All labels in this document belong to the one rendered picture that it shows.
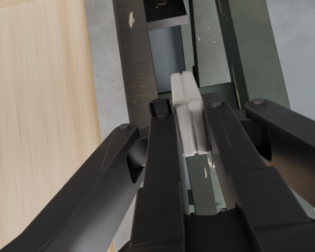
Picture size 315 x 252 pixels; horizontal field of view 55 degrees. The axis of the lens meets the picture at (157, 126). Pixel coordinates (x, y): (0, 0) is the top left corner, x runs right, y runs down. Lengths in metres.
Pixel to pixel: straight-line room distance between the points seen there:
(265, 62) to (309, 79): 1.78
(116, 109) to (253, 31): 0.25
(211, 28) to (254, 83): 0.38
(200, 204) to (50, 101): 0.32
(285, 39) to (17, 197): 1.72
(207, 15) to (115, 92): 0.41
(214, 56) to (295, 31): 1.13
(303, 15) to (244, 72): 1.46
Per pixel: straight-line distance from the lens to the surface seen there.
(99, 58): 0.53
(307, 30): 2.02
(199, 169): 0.57
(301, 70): 2.20
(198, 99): 0.15
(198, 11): 0.82
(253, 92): 0.49
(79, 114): 0.54
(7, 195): 0.59
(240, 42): 0.52
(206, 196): 0.57
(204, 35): 0.86
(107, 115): 0.50
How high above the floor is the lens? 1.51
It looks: 42 degrees down
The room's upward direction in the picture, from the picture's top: 174 degrees clockwise
